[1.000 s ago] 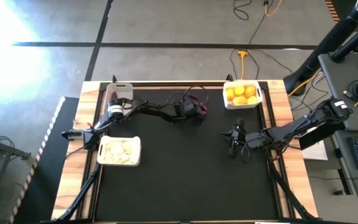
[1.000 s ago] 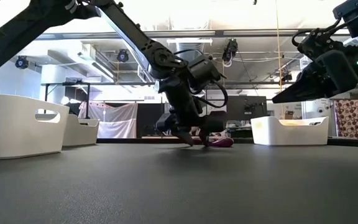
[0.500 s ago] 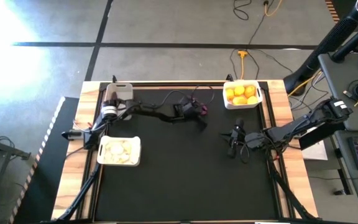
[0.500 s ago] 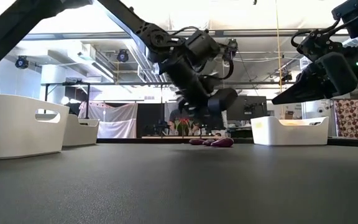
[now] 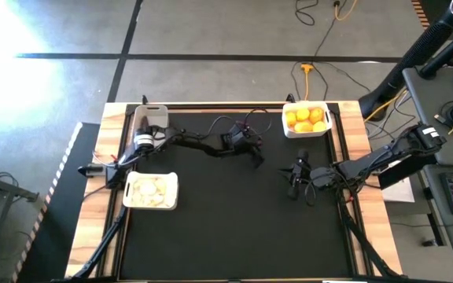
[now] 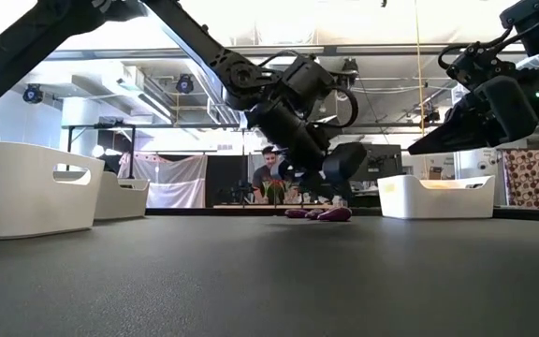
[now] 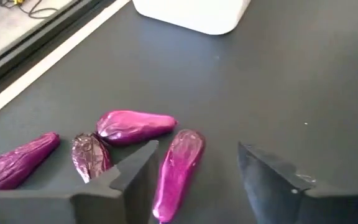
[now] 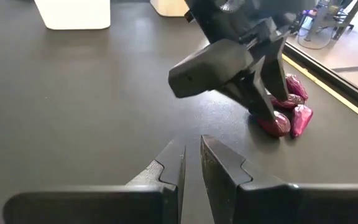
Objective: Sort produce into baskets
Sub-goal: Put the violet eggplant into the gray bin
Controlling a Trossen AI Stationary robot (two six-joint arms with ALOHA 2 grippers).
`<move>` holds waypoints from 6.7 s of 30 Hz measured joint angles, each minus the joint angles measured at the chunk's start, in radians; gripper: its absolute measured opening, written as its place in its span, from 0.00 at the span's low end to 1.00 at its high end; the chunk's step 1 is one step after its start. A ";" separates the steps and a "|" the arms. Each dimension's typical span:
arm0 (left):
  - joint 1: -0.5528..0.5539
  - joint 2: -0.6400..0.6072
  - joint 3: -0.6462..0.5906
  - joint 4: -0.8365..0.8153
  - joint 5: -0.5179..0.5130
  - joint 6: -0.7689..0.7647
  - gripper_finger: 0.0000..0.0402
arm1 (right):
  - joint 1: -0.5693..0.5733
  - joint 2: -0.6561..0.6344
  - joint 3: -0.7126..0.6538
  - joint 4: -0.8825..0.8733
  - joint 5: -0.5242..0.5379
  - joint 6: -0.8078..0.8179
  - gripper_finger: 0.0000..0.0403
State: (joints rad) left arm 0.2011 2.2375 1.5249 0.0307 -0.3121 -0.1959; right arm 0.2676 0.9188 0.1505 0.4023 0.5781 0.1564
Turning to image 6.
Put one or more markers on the white cloth sheet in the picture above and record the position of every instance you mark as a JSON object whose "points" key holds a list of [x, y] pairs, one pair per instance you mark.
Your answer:
{"points": [[176, 182]]}

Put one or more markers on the grey overhead crossbar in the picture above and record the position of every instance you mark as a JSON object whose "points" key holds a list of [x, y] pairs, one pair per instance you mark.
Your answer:
{"points": [[382, 49]]}

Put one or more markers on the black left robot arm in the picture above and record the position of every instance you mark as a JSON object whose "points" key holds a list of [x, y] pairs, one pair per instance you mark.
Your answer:
{"points": [[17, 47]]}

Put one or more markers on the black panel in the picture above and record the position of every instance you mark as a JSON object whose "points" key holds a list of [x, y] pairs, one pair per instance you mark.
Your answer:
{"points": [[225, 180]]}

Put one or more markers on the white ceiling light fixture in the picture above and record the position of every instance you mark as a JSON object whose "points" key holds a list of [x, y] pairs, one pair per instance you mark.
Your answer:
{"points": [[152, 105]]}

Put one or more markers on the black ceiling camera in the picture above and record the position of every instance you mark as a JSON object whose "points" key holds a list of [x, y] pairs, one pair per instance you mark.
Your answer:
{"points": [[185, 84], [32, 93], [350, 65]]}

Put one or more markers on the cream plastic basket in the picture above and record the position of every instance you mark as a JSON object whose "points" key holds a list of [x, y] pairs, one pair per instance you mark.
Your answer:
{"points": [[124, 201]]}

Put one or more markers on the white column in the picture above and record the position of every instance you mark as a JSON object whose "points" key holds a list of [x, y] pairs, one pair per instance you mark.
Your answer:
{"points": [[480, 164]]}

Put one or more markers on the black background robot arm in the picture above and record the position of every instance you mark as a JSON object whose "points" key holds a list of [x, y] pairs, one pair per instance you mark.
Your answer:
{"points": [[241, 192]]}

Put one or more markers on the white plastic basket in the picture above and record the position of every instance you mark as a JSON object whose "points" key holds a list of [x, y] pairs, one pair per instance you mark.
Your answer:
{"points": [[433, 203], [17, 196]]}

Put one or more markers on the black table edge rail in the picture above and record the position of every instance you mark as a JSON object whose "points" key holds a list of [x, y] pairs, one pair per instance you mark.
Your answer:
{"points": [[204, 211]]}

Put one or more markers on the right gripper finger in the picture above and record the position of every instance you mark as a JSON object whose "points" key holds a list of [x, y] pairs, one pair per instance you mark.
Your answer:
{"points": [[459, 108], [503, 112]]}

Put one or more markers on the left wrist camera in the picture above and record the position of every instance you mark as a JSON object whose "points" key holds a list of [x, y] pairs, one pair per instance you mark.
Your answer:
{"points": [[307, 77]]}

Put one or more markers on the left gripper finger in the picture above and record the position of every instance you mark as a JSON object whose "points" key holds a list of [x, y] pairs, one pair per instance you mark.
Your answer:
{"points": [[318, 187], [346, 161]]}

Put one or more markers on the black metal rack frame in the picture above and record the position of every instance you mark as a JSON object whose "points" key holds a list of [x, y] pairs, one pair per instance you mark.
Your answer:
{"points": [[110, 126]]}

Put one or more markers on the person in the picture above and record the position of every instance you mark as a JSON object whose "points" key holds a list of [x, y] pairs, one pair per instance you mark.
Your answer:
{"points": [[262, 178]]}

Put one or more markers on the brown dotted curtain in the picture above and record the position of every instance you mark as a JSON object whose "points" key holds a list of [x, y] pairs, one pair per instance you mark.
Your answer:
{"points": [[527, 178]]}

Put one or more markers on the black monitor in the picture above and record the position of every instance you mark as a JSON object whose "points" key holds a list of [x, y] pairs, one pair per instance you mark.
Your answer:
{"points": [[384, 161]]}

